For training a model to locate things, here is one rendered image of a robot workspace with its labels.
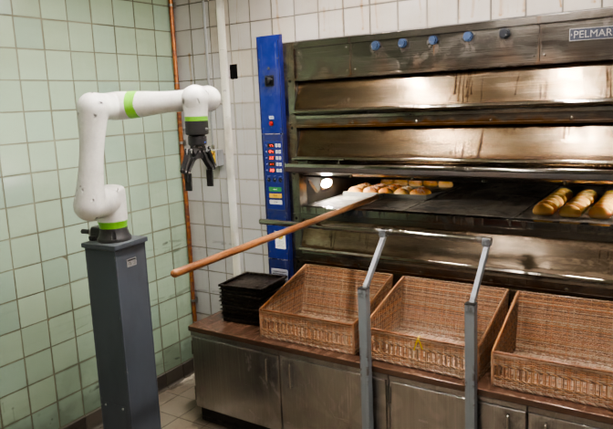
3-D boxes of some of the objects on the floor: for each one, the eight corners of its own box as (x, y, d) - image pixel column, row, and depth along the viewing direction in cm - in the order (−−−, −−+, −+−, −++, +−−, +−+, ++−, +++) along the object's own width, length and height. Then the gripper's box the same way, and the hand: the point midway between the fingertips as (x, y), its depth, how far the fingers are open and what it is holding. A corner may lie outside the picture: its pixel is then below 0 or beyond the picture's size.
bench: (254, 383, 392) (248, 297, 383) (701, 502, 262) (710, 375, 253) (193, 423, 345) (186, 326, 336) (701, 592, 215) (711, 440, 206)
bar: (274, 423, 342) (262, 217, 324) (503, 492, 274) (505, 236, 256) (239, 450, 316) (223, 229, 298) (483, 535, 248) (483, 254, 230)
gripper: (209, 133, 255) (211, 183, 259) (169, 137, 234) (171, 192, 237) (223, 133, 252) (225, 184, 255) (183, 137, 230) (187, 193, 233)
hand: (200, 185), depth 246 cm, fingers open, 13 cm apart
